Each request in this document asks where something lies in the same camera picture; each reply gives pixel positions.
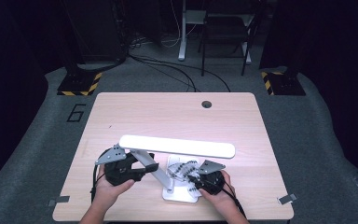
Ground black floor cables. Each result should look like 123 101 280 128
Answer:
127 53 232 93

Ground black cabinet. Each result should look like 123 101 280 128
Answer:
60 0 129 65

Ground right hand-held gripper black cable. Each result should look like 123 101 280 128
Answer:
221 181 247 219

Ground white desk lamp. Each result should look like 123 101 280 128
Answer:
118 133 237 204

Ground black yellow striped stand base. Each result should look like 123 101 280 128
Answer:
260 70 307 97
56 71 103 97

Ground black folding chair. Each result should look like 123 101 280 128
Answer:
198 0 259 77

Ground dark curtain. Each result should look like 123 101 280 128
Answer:
258 0 358 190
0 0 63 197

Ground hand-held gripper black cable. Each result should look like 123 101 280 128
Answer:
221 181 247 219
89 148 110 202

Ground white desk frame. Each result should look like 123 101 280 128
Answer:
177 0 254 65

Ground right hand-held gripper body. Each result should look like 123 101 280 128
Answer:
195 160 228 196

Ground left hand-held gripper black cable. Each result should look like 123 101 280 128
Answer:
89 148 110 202

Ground white cable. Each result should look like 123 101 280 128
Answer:
160 0 199 49

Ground white black patterned cloth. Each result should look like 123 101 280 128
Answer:
166 160 205 199

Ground person's right hand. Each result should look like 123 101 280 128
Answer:
198 170 236 213

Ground person's left hand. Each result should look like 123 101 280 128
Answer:
94 171 136 207

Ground grey tape piece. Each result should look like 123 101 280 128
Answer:
47 195 71 207
276 192 298 206

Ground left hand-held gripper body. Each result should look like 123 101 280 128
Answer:
94 143 147 188

